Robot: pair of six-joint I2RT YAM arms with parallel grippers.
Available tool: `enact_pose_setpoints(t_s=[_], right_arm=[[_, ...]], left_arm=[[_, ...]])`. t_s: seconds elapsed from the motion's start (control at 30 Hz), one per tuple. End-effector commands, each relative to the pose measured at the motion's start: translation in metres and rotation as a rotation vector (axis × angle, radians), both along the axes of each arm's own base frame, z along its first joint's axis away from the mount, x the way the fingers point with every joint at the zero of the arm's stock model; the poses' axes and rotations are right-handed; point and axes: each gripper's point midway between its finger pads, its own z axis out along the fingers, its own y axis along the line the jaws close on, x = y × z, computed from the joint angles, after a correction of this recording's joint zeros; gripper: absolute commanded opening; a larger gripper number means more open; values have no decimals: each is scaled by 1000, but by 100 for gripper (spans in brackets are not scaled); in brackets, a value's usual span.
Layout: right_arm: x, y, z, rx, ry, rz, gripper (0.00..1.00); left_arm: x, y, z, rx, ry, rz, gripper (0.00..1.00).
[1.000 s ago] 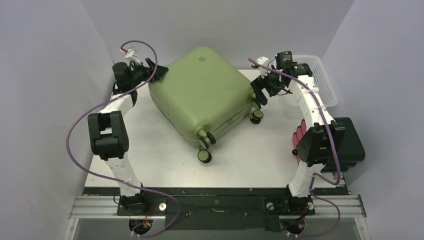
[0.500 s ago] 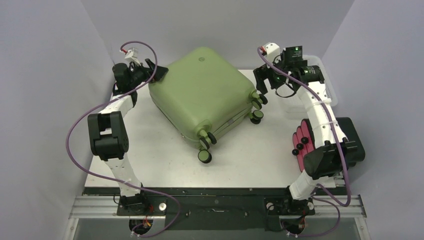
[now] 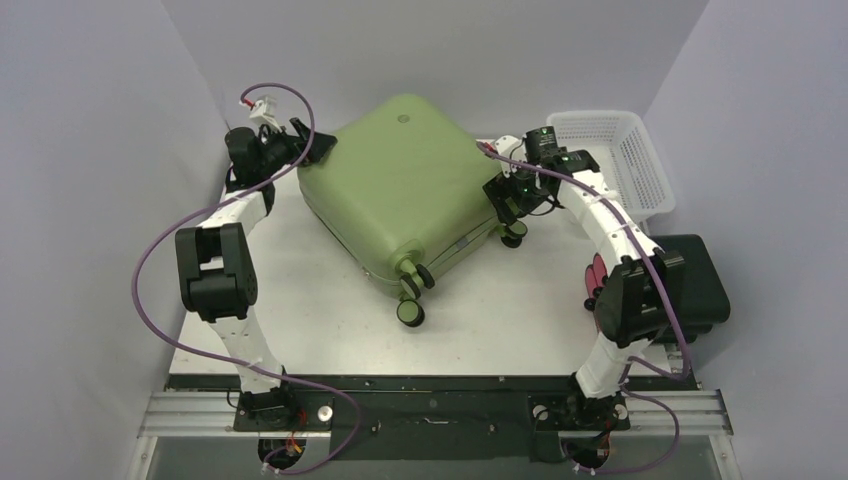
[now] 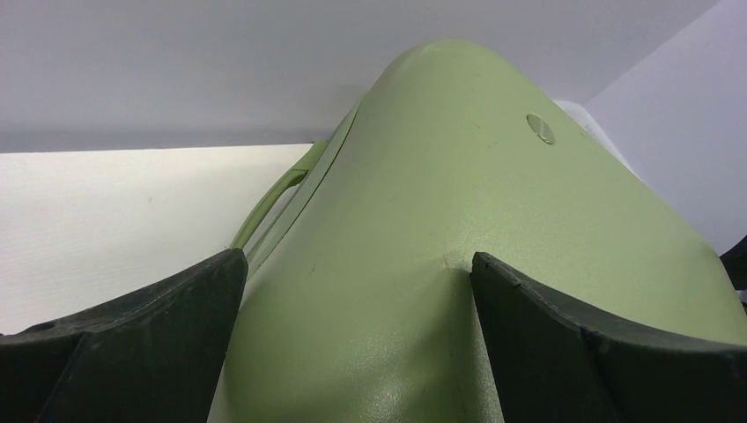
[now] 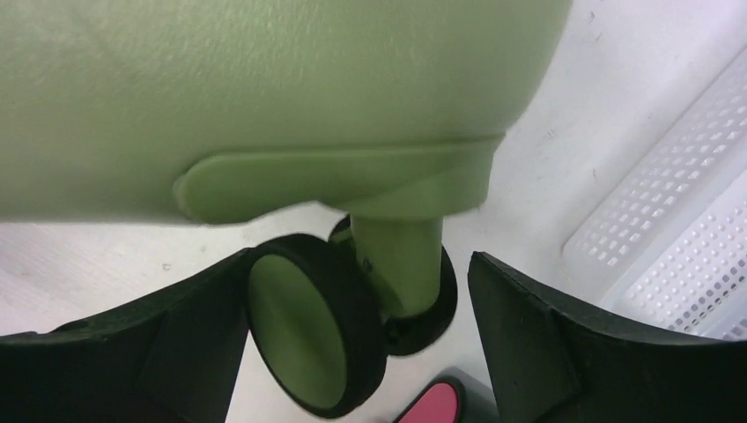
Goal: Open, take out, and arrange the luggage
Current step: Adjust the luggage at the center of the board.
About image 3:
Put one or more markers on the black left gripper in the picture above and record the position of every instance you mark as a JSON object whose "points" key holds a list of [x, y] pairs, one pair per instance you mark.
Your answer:
{"points": [[296, 146]]}

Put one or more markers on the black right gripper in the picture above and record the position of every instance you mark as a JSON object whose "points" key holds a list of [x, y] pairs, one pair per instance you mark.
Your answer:
{"points": [[499, 190]]}

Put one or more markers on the green hard-shell suitcase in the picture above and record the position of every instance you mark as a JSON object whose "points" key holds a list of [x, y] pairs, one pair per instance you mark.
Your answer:
{"points": [[403, 192]]}

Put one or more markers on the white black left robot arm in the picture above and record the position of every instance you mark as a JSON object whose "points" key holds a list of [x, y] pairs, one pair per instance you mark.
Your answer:
{"points": [[217, 277]]}

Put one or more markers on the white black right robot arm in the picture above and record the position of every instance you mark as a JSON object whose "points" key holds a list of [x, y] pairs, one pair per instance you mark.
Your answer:
{"points": [[585, 193]]}

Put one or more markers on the white perforated plastic basket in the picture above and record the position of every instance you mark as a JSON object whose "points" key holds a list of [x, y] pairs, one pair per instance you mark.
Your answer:
{"points": [[621, 144]]}

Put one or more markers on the black and pink storage organizer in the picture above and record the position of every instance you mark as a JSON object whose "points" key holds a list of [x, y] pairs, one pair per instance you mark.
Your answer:
{"points": [[689, 278]]}

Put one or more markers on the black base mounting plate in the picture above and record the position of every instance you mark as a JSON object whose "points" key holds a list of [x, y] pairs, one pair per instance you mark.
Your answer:
{"points": [[349, 418]]}

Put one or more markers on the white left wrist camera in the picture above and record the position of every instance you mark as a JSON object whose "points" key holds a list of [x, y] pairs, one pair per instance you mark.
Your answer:
{"points": [[263, 112]]}

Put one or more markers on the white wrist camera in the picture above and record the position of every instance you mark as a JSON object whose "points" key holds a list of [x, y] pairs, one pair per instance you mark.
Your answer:
{"points": [[263, 112], [510, 147]]}

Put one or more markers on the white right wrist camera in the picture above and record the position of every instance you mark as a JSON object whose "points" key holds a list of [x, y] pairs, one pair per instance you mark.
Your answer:
{"points": [[510, 147]]}

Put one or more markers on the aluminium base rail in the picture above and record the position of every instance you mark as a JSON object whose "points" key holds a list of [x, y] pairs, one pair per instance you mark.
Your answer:
{"points": [[186, 414]]}

